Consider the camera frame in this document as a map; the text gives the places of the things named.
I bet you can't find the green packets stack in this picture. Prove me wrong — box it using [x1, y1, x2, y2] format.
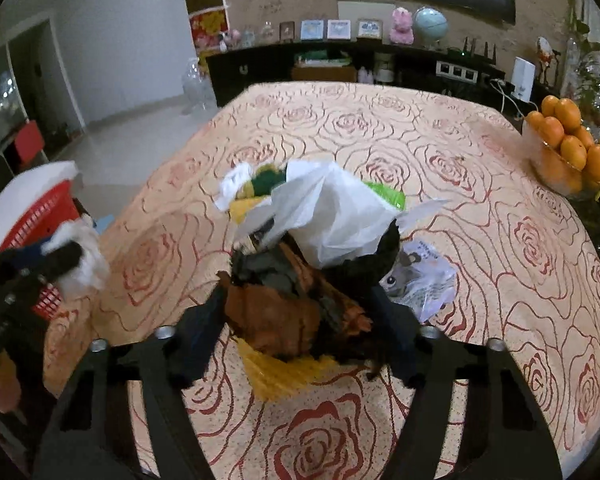
[295, 51, 353, 67]

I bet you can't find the red stool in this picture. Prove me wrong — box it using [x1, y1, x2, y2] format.
[14, 120, 48, 166]

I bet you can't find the light green packet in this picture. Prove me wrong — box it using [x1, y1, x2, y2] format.
[362, 180, 407, 211]

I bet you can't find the brown wrapper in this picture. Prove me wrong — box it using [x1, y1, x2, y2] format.
[217, 240, 373, 361]

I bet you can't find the person's left hand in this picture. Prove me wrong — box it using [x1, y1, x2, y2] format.
[0, 350, 22, 413]

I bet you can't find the red plastic basket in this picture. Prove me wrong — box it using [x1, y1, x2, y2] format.
[0, 180, 81, 321]

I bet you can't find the rose pattern tablecloth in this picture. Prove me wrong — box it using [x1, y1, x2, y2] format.
[42, 81, 600, 480]

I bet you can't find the mustard ribbed wrapper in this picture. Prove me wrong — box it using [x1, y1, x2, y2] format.
[237, 340, 376, 401]

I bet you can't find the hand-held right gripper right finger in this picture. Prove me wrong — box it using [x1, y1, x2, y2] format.
[365, 287, 563, 480]

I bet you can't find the white red figurine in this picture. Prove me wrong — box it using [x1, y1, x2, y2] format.
[536, 36, 561, 86]

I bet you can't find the clear glass floor vase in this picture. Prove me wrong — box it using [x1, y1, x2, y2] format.
[181, 57, 218, 113]

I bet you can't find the red floral decoration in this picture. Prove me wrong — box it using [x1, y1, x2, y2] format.
[189, 7, 230, 56]

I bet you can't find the green yellow packet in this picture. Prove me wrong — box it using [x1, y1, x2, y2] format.
[250, 162, 288, 198]

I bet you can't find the white upright device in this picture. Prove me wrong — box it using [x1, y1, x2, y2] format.
[511, 56, 537, 101]

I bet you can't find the pale blue globe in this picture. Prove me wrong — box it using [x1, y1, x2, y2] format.
[413, 6, 449, 51]

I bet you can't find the glass fruit bowl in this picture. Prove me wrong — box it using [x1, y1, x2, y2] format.
[522, 120, 598, 200]

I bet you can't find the mouse print packet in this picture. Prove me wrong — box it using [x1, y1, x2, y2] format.
[379, 239, 458, 323]

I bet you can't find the white tissue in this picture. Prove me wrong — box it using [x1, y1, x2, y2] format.
[42, 217, 111, 298]
[214, 162, 258, 211]

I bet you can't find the pale curtain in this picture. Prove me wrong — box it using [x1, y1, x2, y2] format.
[577, 0, 600, 61]

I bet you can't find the pink plush toy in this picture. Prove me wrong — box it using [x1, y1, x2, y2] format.
[389, 6, 415, 44]

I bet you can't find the brown box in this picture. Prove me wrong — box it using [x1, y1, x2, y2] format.
[292, 66, 357, 82]

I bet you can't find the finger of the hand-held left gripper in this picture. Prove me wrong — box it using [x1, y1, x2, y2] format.
[10, 241, 85, 283]

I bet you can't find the black TV cabinet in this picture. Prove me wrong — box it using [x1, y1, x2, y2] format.
[205, 40, 536, 111]

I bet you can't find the white socket panel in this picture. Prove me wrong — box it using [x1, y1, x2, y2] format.
[436, 60, 478, 82]

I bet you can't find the black router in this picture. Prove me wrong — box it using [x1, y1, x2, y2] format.
[447, 35, 498, 65]

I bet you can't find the white plastic bag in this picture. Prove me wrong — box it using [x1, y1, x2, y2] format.
[232, 160, 451, 270]

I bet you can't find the glass coffee jar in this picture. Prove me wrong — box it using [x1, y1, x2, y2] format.
[374, 52, 396, 85]

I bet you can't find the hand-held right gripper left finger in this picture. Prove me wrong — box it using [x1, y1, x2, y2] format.
[32, 276, 231, 480]

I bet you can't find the pile of oranges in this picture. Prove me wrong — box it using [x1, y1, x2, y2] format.
[524, 94, 600, 183]

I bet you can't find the black plastic bag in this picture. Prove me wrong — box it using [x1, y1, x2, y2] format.
[325, 220, 403, 311]

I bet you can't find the flower plant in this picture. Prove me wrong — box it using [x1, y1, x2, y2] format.
[555, 0, 600, 131]

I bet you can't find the white board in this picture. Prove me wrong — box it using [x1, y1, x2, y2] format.
[338, 1, 397, 36]

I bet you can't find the white cable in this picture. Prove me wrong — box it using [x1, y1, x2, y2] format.
[490, 79, 538, 111]

